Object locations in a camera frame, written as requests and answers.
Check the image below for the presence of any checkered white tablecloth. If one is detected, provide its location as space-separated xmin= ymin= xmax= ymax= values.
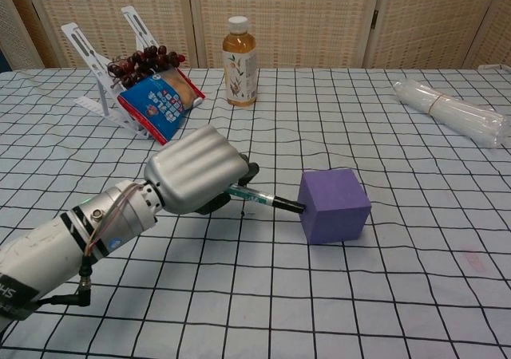
xmin=0 ymin=66 xmax=511 ymax=359

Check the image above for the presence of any white green marker pen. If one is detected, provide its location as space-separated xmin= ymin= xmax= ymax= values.
xmin=225 ymin=185 xmax=307 ymax=215

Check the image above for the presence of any bundle of clear plastic straws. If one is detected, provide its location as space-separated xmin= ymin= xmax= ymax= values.
xmin=392 ymin=77 xmax=509 ymax=149

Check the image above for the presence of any tea bottle with white cap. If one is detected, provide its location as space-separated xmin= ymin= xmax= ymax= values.
xmin=221 ymin=15 xmax=259 ymax=108

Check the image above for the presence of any wooden folding screen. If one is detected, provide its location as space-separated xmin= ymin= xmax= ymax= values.
xmin=0 ymin=0 xmax=511 ymax=72

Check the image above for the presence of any blue and red snack bag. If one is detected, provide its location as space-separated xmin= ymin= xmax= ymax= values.
xmin=117 ymin=68 xmax=207 ymax=144

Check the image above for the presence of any white folding laptop stand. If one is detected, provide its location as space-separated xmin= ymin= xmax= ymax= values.
xmin=61 ymin=6 xmax=160 ymax=140

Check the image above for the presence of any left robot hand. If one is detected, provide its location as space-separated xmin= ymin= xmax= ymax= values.
xmin=143 ymin=125 xmax=259 ymax=216

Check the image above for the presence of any dark red grape bunch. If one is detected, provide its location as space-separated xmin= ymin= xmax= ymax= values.
xmin=106 ymin=44 xmax=186 ymax=89

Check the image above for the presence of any purple foam cube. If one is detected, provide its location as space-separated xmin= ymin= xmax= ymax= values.
xmin=297 ymin=168 xmax=372 ymax=245

